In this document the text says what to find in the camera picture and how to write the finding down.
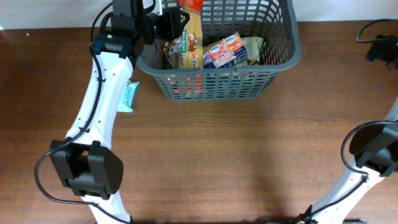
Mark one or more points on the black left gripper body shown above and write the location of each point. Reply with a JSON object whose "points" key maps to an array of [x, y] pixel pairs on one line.
{"points": [[168, 25]]}

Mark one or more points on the brown snack bag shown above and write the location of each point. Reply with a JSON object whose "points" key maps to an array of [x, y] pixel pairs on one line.
{"points": [[171, 50]]}

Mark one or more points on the orange spaghetti packet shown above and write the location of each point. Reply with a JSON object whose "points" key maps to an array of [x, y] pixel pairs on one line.
{"points": [[191, 48]]}

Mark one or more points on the Kleenex tissue multipack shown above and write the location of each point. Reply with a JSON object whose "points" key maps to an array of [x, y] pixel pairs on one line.
{"points": [[225, 53]]}

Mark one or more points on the green snack bag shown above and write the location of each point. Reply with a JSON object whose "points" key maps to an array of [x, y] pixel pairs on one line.
{"points": [[255, 47]]}

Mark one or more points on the mint green bar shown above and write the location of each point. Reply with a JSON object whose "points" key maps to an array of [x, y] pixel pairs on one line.
{"points": [[125, 103]]}

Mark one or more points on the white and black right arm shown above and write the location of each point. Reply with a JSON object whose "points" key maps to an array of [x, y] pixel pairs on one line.
{"points": [[369, 154]]}

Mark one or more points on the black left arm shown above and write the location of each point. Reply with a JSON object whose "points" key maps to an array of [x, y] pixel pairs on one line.
{"points": [[84, 160]]}

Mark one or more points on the grey plastic lattice basket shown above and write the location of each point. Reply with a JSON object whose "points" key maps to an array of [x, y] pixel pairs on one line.
{"points": [[274, 21]]}

